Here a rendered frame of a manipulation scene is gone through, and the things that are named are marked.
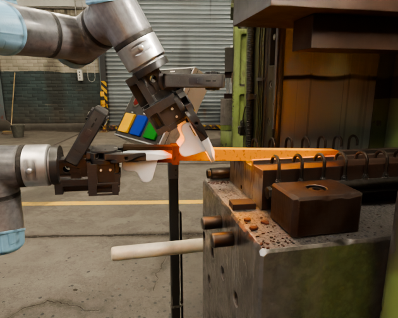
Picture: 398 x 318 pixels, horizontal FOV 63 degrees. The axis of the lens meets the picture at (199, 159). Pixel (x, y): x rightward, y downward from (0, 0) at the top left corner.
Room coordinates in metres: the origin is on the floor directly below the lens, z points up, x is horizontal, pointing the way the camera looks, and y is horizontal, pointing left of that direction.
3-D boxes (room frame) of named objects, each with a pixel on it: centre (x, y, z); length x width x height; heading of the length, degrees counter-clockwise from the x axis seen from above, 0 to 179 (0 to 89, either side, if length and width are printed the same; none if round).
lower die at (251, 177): (0.72, -0.30, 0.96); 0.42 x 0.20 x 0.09; 102
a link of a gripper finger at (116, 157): (0.57, 0.14, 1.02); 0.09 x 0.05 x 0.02; 99
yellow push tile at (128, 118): (1.21, 0.26, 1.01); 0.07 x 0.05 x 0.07; 37
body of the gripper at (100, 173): (0.58, 0.20, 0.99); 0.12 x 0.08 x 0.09; 102
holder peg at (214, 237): (0.55, -0.04, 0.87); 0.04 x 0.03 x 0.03; 102
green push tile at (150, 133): (1.05, 0.14, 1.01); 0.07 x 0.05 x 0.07; 37
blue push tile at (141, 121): (1.13, 0.20, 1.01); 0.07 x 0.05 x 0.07; 37
